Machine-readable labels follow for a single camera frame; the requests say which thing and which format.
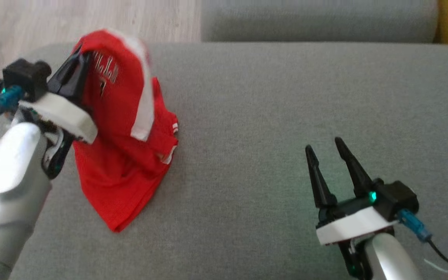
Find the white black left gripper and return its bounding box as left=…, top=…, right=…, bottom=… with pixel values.
left=18, top=49, right=98, bottom=180

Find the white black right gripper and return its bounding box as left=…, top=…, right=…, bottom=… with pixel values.
left=304, top=136, right=398, bottom=279

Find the red white basketball jersey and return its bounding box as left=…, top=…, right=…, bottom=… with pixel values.
left=72, top=77, right=180, bottom=233

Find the grey sofa seat cushion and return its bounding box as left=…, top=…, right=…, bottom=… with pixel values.
left=0, top=42, right=448, bottom=280

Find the grey sofa back cushion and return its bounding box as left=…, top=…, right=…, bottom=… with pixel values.
left=201, top=0, right=440, bottom=42

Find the black cable blue plug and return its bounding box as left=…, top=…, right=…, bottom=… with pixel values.
left=397, top=209, right=448, bottom=270
left=0, top=86, right=25, bottom=133

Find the white cable tie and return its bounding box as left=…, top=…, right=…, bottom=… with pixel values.
left=422, top=258, right=448, bottom=273

